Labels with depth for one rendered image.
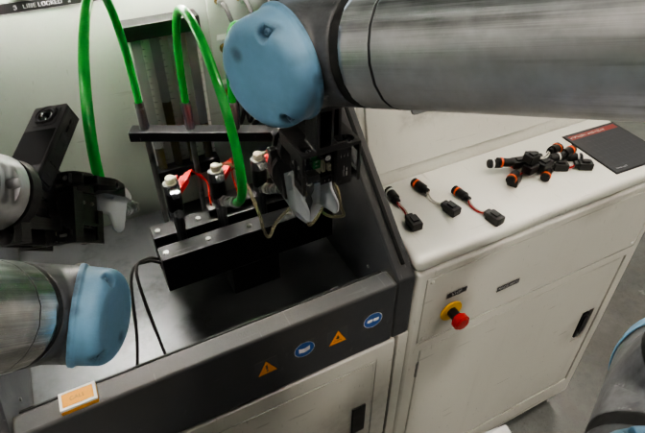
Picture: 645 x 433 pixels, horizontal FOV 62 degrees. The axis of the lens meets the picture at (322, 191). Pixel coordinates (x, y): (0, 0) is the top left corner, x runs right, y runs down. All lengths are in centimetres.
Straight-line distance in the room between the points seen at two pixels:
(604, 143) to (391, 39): 113
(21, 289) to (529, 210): 93
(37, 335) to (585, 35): 35
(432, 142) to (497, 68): 90
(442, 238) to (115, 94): 70
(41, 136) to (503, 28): 52
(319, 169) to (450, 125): 63
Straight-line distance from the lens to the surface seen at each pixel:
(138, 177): 128
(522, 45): 27
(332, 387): 111
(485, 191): 115
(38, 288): 40
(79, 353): 44
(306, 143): 57
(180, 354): 90
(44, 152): 65
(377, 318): 101
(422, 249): 100
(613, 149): 139
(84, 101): 73
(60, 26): 112
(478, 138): 125
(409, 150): 114
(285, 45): 32
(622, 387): 57
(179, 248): 101
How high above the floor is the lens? 167
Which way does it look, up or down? 38 degrees down
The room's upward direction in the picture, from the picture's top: straight up
